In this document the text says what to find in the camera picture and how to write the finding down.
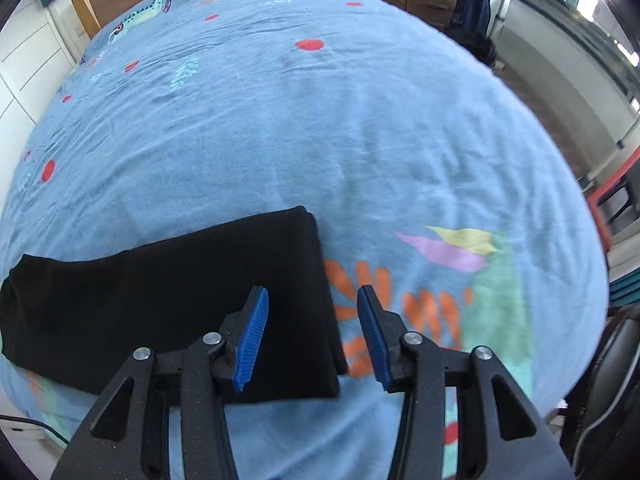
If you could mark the wooden headboard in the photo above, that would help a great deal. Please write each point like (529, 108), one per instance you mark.
(125, 2)

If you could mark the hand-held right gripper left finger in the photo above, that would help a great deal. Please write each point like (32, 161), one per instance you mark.
(251, 336)

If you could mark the dark blue bag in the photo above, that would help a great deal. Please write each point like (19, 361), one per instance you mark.
(472, 10)

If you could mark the orange chair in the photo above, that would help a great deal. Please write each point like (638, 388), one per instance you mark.
(612, 192)

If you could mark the long wall shelf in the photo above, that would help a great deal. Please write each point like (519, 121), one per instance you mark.
(560, 7)

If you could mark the black pants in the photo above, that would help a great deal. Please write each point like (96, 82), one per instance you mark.
(165, 305)

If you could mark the black office chair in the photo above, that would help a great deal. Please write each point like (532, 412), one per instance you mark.
(602, 390)

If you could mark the blue printed bed sheet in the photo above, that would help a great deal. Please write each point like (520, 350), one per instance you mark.
(310, 125)

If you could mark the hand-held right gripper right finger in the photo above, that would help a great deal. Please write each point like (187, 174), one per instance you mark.
(373, 336)

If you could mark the white wardrobe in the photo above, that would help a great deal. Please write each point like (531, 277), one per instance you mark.
(27, 65)

